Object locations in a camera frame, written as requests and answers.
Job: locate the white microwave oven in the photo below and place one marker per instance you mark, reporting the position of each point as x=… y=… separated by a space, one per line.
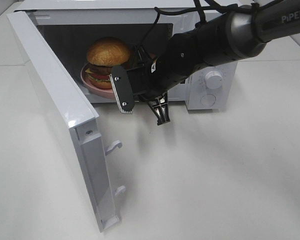
x=56 y=34

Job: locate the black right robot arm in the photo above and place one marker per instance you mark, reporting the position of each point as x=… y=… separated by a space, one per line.
x=240 y=32

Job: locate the white lower microwave knob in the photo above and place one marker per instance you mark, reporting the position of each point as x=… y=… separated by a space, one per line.
x=213 y=80

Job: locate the pink round plate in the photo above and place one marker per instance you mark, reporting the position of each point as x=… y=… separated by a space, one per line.
x=95 y=86

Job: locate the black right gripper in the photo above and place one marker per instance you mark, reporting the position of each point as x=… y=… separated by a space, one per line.
x=152 y=81

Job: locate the toy hamburger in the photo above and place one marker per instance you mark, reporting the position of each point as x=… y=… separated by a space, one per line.
x=104 y=54

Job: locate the round white door button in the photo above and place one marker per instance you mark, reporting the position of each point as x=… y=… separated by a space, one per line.
x=208 y=100

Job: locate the white microwave door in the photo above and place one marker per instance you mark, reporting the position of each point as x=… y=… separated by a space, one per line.
x=71 y=118

